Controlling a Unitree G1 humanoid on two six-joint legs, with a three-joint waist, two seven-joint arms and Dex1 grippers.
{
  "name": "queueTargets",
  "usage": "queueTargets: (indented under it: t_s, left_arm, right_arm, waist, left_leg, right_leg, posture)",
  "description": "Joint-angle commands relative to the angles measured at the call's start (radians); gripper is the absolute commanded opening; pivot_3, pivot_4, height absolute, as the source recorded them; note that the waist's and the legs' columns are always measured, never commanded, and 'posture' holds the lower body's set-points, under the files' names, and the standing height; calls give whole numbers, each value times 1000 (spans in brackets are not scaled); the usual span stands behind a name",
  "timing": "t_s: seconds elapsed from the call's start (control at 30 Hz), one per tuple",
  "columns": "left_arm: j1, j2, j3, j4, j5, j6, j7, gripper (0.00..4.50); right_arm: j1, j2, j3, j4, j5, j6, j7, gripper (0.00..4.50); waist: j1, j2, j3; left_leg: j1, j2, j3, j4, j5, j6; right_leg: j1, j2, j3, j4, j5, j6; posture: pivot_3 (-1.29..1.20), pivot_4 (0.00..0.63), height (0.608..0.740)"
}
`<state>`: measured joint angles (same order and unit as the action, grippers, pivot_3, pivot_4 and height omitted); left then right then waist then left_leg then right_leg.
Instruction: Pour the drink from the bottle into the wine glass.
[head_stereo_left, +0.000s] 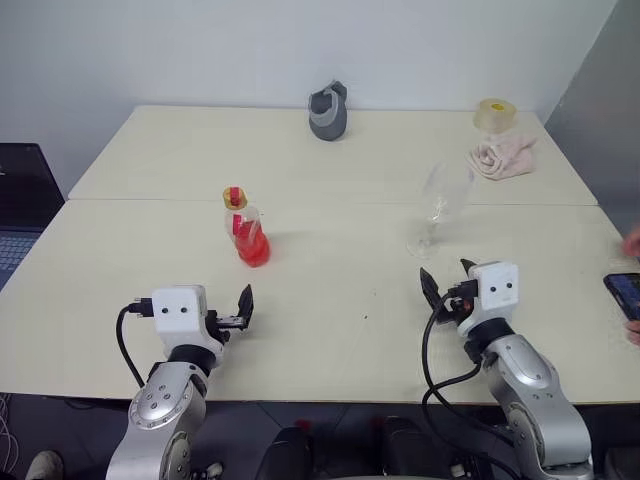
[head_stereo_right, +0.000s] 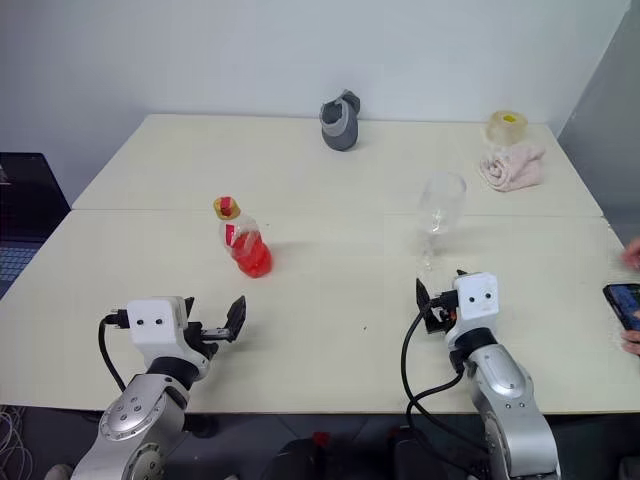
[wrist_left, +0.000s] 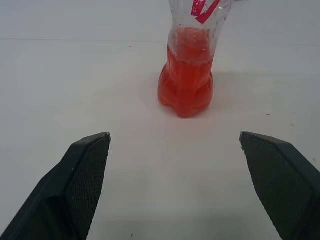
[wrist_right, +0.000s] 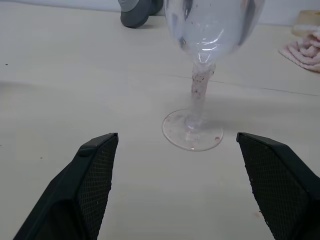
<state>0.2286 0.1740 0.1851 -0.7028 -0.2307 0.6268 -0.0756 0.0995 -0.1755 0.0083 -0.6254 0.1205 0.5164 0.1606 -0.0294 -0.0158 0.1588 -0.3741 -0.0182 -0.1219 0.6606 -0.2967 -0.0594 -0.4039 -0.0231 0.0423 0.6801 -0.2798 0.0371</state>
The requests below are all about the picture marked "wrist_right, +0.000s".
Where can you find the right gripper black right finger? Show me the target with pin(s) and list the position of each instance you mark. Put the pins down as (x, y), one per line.
(285, 190)

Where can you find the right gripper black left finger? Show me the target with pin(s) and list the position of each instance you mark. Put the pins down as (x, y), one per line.
(72, 195)

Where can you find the clear wine glass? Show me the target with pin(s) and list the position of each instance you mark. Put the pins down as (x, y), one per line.
(200, 37)

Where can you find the pink fluffy cloth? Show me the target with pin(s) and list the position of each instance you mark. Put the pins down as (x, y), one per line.
(305, 52)

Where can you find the beige round container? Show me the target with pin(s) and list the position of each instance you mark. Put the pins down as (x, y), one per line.
(308, 18)

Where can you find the grey rounded object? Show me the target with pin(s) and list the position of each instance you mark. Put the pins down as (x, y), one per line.
(132, 17)

